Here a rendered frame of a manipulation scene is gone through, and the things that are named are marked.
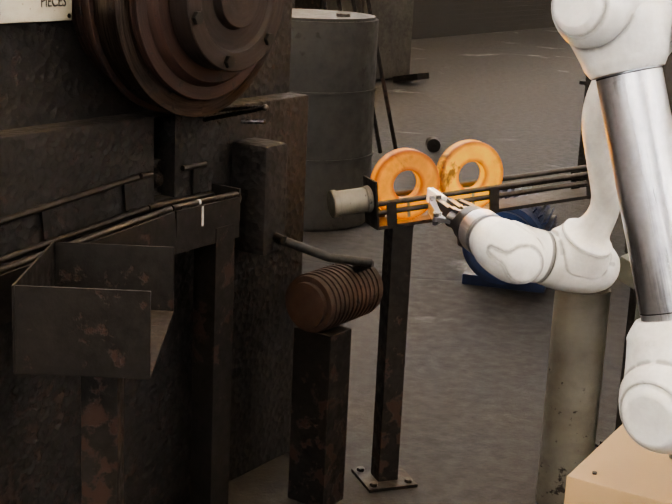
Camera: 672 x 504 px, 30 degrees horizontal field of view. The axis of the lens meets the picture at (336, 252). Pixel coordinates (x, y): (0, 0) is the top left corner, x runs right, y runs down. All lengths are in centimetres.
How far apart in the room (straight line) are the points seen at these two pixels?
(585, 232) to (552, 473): 71
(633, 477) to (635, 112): 59
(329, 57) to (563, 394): 263
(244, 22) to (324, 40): 275
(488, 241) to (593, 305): 49
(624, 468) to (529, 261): 41
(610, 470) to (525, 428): 125
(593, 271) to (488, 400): 119
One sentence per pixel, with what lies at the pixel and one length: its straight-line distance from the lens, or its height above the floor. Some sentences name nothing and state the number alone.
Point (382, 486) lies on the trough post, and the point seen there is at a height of 1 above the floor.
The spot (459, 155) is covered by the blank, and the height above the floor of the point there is 77.
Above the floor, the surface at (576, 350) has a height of 39.
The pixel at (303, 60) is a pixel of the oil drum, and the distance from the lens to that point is 512.
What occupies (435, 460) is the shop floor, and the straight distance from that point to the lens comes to 310.
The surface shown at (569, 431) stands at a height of 20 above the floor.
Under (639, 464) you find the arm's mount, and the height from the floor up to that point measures 42.
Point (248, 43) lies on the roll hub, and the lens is 242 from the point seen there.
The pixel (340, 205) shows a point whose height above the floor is 67.
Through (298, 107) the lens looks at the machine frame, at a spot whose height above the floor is 85.
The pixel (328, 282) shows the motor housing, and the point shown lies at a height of 52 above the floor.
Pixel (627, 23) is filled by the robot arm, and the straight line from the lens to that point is 190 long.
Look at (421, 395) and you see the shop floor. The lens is 350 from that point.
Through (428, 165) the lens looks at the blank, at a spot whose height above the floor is 75.
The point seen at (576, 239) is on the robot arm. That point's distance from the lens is 235.
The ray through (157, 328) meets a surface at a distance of 206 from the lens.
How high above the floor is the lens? 125
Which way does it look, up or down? 15 degrees down
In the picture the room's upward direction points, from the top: 3 degrees clockwise
